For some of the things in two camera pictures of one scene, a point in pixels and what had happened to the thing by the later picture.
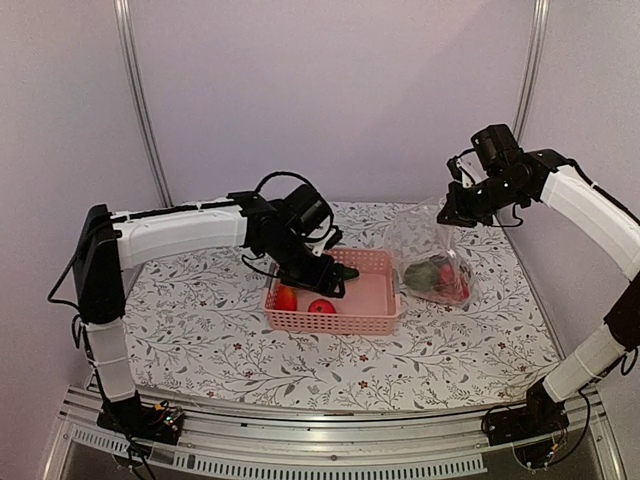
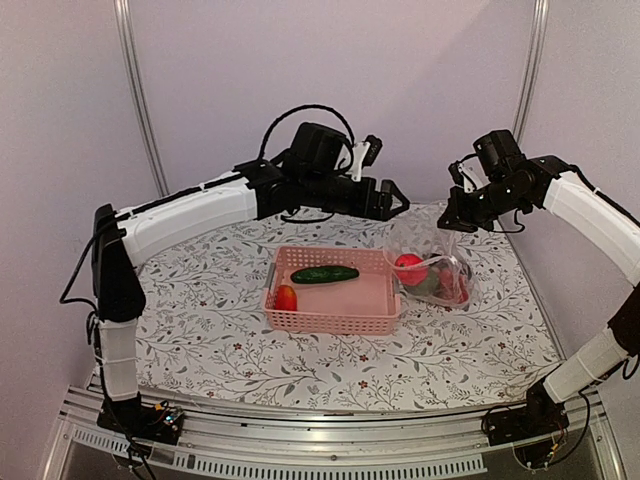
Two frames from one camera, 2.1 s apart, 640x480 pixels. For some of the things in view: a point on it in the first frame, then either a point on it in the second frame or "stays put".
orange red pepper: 286,298 stays put
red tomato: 321,305 to 411,269
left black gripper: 317,281 to 367,201
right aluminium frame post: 533,68 stays put
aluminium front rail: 253,443 stays put
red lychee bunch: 452,287 stays put
